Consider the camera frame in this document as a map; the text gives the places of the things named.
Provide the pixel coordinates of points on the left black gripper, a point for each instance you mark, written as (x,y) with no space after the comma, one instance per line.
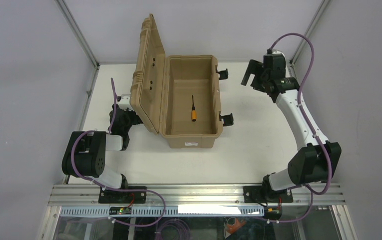
(133,119)

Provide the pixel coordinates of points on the white slotted cable duct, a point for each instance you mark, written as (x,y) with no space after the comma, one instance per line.
(183,210)

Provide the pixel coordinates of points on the aluminium mounting rail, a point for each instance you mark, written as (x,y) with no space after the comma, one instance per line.
(68,195)

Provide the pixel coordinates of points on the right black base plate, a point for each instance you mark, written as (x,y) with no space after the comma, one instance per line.
(253,195)

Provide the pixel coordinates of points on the tan plastic tool case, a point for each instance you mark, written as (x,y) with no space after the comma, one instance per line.
(162,89)

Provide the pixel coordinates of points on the orange black screwdriver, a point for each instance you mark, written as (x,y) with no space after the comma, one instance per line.
(193,111)

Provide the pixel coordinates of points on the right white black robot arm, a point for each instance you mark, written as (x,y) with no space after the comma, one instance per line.
(317,157)

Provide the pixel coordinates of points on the orange object under table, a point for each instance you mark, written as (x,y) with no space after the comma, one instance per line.
(233,224)

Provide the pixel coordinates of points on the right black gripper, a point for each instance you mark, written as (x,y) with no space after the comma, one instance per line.
(258,79)

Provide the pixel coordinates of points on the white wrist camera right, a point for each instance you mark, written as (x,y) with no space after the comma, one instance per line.
(277,52)

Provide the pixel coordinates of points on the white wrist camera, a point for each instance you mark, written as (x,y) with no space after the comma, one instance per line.
(123,101)
(277,52)

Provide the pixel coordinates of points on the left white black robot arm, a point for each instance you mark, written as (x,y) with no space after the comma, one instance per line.
(85,153)

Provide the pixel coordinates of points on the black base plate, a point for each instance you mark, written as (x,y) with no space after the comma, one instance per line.
(137,196)
(253,195)

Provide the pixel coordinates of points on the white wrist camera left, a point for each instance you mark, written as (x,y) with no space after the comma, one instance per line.
(123,101)

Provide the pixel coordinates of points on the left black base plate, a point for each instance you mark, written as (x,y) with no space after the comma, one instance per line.
(137,196)

